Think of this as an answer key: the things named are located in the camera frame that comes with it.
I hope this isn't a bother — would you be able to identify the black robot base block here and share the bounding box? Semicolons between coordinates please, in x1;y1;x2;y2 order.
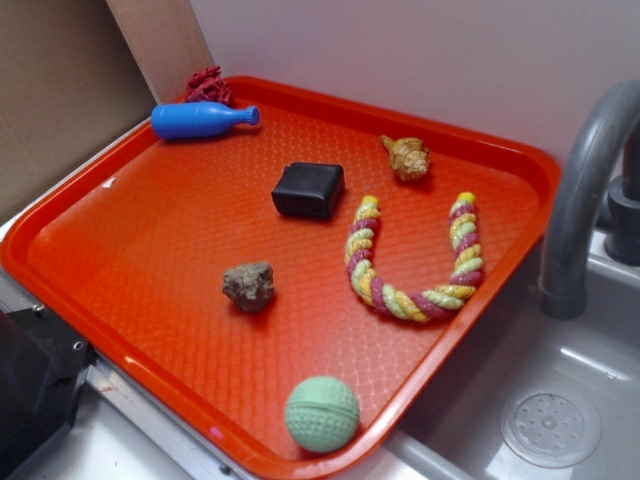
1;308;92;479

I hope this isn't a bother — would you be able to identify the green rubber ball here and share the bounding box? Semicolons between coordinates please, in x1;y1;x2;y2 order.
285;376;360;453

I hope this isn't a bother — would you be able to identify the orange plastic tray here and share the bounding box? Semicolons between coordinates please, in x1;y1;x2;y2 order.
1;77;560;479

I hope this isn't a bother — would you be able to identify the black rectangular block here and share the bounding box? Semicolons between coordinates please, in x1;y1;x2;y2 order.
271;162;345;219

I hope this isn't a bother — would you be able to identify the grey brown rock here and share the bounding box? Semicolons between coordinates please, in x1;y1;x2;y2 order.
222;262;276;313

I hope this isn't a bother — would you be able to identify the tan seashell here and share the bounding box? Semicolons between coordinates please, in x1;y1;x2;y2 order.
380;135;430;181

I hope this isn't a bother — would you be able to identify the blue plastic bottle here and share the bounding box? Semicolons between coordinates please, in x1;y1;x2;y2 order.
150;102;261;140

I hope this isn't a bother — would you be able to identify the red crumpled cloth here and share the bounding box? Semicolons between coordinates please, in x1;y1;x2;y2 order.
185;66;234;106

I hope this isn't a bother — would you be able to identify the grey curved faucet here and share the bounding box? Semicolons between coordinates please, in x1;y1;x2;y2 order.
539;80;639;320

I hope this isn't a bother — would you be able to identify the grey plastic sink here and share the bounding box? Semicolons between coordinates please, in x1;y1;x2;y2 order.
386;229;639;479

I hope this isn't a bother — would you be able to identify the brown cardboard panel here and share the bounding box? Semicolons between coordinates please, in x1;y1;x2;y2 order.
0;0;216;226

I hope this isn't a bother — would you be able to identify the multicolour twisted rope toy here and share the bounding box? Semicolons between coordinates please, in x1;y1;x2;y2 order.
344;192;484;323

